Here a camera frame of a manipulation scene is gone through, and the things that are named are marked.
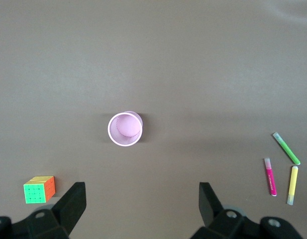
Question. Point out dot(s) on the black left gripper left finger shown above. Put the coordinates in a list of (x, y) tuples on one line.
[(66, 211)]

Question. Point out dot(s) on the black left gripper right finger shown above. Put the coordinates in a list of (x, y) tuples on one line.
[(218, 219)]

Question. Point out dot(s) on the pink marker pen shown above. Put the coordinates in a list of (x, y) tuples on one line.
[(270, 179)]

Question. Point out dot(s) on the multicoloured puzzle cube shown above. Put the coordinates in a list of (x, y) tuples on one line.
[(35, 193)]

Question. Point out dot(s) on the yellow marker pen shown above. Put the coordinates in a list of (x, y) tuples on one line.
[(292, 184)]

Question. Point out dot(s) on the green marker pen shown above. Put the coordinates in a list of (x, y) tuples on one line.
[(286, 149)]

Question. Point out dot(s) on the pink plastic cup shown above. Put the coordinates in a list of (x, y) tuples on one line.
[(127, 128)]

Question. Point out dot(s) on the brown table cover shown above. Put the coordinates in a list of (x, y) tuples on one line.
[(153, 62)]

